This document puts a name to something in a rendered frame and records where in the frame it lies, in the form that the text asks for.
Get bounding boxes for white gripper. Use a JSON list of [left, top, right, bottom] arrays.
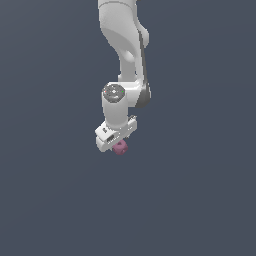
[[94, 114, 138, 153]]

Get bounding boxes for small pink cube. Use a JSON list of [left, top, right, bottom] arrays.
[[112, 139, 129, 156]]

